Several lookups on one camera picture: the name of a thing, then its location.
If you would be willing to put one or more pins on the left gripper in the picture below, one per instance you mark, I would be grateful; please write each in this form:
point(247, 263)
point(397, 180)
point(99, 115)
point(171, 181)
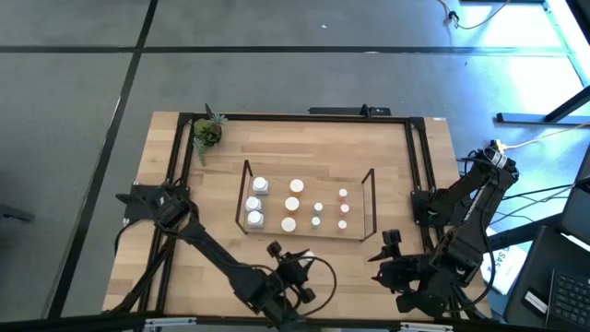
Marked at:
point(286, 281)

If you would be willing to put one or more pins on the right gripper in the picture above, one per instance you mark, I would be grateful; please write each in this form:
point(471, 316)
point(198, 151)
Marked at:
point(405, 274)

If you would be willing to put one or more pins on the orange pill bottle white cap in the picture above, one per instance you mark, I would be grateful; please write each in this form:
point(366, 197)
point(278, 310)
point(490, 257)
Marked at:
point(297, 186)
point(288, 224)
point(291, 204)

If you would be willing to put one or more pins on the white bottle blue label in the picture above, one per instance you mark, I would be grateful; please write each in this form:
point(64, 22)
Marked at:
point(255, 219)
point(260, 185)
point(253, 203)

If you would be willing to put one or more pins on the pink pill vial white cap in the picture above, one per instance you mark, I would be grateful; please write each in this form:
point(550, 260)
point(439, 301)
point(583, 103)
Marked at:
point(345, 208)
point(342, 224)
point(343, 193)

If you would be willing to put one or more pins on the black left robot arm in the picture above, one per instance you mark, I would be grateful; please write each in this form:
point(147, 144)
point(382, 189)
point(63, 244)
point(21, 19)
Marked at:
point(216, 258)

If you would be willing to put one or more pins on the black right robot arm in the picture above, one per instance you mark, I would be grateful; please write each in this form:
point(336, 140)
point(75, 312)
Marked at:
point(465, 216)

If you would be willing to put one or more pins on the clear acrylic tray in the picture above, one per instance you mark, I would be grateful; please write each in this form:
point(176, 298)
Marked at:
point(276, 233)

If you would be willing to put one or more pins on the white printed cardboard box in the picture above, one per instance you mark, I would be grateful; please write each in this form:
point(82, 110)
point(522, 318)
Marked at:
point(507, 276)

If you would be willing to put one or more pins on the black diagonal desk bar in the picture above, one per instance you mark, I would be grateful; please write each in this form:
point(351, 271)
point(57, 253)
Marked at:
point(516, 235)

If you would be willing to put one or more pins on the black device white label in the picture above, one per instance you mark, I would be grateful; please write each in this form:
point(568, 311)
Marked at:
point(534, 300)

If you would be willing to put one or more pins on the black side desk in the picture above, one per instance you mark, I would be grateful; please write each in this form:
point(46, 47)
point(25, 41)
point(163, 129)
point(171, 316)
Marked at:
point(539, 272)

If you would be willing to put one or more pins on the potted succulent plant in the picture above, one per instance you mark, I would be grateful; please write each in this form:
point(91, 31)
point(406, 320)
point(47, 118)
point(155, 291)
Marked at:
point(207, 133)

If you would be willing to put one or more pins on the black laptop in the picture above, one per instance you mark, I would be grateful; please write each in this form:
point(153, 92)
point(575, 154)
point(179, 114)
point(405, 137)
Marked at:
point(571, 299)

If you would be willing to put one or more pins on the black monitor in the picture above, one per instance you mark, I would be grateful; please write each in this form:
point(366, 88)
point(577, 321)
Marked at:
point(578, 207)

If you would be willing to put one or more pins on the black chair base leg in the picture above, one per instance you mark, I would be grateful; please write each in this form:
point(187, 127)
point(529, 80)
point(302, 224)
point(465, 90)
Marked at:
point(16, 214)

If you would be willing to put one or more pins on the silver aluminium bracket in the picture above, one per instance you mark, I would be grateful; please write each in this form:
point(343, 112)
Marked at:
point(426, 326)
point(170, 322)

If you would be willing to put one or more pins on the black bar bracket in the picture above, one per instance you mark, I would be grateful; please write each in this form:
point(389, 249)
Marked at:
point(341, 111)

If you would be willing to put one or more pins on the black desk base frame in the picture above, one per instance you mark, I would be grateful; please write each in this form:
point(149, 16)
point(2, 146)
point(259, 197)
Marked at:
point(525, 118)

